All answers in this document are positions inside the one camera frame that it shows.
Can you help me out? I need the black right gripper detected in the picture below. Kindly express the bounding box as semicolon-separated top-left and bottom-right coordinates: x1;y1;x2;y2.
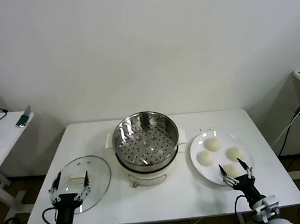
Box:
218;156;267;212

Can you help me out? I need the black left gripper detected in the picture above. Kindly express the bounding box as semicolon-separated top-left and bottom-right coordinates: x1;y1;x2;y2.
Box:
47;169;94;224

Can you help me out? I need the white steamed baozi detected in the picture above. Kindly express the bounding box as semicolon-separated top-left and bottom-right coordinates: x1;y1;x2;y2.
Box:
222;162;243;178
196;150;215;168
225;145;247;162
203;137;223;152

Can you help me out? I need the round glass pot lid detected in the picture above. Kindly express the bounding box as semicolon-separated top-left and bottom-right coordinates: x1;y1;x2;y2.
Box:
47;153;115;217

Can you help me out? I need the stainless steel steamer basket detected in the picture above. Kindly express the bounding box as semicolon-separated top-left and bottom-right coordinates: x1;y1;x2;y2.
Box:
110;109;182;175

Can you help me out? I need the white round plate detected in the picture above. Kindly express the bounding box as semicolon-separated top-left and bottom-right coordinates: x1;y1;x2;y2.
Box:
188;127;256;190

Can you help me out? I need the white side table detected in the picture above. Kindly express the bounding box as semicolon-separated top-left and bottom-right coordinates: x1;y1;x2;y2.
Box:
0;110;42;215

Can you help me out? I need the green and silver packet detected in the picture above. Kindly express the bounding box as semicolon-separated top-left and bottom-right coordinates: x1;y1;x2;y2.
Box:
14;104;35;128

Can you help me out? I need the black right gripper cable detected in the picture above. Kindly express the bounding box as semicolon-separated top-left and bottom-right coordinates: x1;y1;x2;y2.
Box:
233;193;251;224

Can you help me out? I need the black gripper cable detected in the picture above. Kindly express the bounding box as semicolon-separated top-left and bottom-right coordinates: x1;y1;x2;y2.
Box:
233;193;251;224
41;206;58;224

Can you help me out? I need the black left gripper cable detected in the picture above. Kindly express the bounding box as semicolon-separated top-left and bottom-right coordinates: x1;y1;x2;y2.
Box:
41;206;58;224

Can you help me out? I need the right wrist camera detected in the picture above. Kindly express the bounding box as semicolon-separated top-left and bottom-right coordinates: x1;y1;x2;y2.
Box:
251;195;281;222

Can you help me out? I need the white power cable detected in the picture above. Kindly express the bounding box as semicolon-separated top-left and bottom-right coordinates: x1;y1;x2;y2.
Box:
268;110;300;147

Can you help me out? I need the black power cable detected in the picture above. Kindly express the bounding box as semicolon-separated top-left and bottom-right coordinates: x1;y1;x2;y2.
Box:
273;107;300;157

